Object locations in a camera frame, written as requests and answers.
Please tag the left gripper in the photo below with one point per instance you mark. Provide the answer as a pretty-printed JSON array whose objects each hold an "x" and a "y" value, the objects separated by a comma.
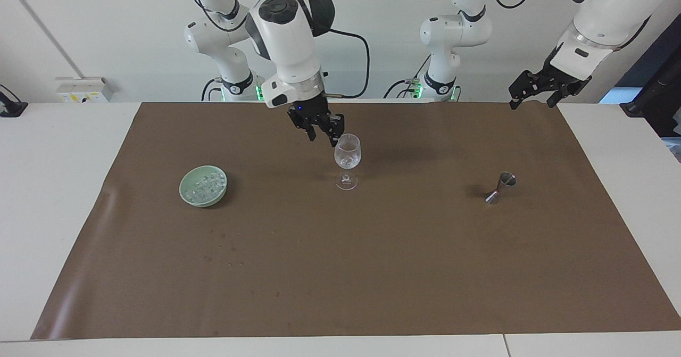
[{"x": 565, "y": 72}]

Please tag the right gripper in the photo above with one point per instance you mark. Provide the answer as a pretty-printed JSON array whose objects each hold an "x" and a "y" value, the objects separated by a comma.
[{"x": 308, "y": 107}]

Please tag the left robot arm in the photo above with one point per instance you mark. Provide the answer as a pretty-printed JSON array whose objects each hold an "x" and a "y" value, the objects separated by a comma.
[{"x": 452, "y": 32}]

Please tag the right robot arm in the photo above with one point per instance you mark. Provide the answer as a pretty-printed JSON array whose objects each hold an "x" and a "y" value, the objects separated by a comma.
[{"x": 287, "y": 38}]

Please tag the clear wine glass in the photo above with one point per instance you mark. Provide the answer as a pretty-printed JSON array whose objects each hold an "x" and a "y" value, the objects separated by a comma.
[{"x": 347, "y": 149}]

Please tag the clear ice cube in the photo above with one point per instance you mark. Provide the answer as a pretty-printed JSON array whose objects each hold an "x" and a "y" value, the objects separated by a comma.
[
  {"x": 202, "y": 184},
  {"x": 215, "y": 177},
  {"x": 348, "y": 161},
  {"x": 200, "y": 196}
]

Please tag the steel double jigger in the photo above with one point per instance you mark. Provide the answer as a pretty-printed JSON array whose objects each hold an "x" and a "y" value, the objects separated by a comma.
[{"x": 505, "y": 180}]

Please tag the pale green bowl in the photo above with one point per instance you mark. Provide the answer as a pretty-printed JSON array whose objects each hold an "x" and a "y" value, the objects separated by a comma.
[{"x": 187, "y": 197}]

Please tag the white wall socket box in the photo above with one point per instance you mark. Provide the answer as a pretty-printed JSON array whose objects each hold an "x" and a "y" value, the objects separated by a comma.
[{"x": 85, "y": 90}]

